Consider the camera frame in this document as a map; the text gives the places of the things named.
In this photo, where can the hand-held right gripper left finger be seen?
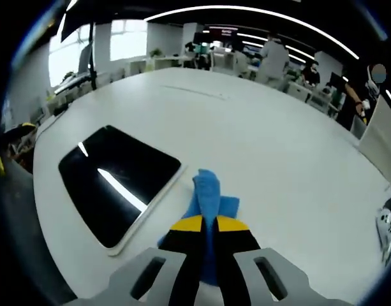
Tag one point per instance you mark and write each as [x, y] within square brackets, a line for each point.
[179, 255]

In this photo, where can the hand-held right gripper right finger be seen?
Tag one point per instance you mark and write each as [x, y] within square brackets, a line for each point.
[236, 255]

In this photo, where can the blue cleaning cloth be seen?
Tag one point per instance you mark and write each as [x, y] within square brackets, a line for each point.
[208, 194]

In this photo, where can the black rectangular mirror white frame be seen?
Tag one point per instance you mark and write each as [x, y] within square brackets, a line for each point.
[118, 165]

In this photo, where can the dark computer monitor on stand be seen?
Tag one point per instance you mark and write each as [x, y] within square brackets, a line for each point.
[86, 60]

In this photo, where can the white handheld device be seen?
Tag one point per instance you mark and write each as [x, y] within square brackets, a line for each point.
[388, 229]

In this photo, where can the green potted plant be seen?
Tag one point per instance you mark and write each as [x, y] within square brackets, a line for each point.
[156, 52]

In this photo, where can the white chair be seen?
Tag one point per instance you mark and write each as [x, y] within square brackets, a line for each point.
[381, 143]

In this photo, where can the long curved ceiling light strip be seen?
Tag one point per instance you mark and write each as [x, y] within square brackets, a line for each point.
[246, 8]

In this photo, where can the dark wall screen red sign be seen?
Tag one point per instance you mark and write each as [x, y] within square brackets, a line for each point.
[224, 31]

